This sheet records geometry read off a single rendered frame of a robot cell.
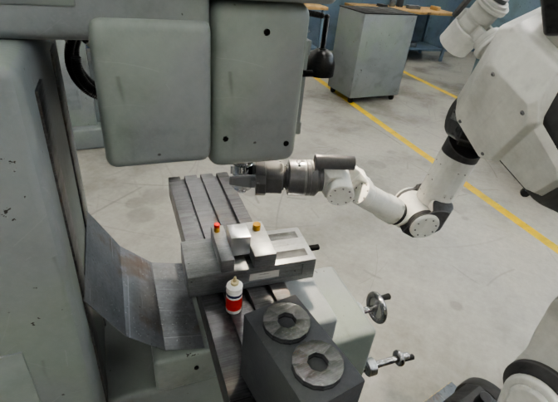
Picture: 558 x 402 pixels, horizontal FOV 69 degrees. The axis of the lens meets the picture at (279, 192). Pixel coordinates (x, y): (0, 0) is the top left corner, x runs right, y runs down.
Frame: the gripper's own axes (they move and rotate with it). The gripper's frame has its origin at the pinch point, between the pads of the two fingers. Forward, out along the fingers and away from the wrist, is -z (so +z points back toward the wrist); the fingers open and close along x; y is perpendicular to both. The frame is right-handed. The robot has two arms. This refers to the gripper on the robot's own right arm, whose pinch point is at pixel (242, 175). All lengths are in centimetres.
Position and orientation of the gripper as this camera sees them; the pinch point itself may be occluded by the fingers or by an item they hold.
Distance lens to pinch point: 98.0
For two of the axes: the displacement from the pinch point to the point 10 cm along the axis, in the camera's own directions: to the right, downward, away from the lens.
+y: -0.7, 8.5, 5.2
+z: 10.0, 0.4, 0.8
